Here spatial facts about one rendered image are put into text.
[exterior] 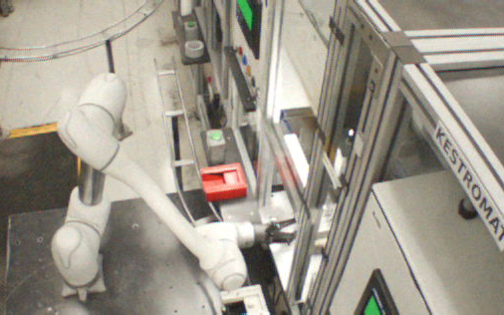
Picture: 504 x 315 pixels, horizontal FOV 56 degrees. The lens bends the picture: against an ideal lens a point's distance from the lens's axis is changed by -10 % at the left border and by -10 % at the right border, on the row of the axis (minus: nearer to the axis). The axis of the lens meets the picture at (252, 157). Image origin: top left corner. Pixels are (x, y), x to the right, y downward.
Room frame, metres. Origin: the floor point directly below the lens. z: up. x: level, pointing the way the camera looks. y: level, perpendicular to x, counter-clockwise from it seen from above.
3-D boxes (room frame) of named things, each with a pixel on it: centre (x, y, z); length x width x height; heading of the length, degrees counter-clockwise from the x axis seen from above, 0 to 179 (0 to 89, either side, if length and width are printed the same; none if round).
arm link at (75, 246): (1.00, 0.65, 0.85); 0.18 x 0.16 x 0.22; 177
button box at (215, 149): (1.47, 0.14, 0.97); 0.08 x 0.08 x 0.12; 16
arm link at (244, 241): (1.02, 0.01, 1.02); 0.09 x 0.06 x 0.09; 16
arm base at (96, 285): (0.97, 0.64, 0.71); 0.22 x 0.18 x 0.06; 16
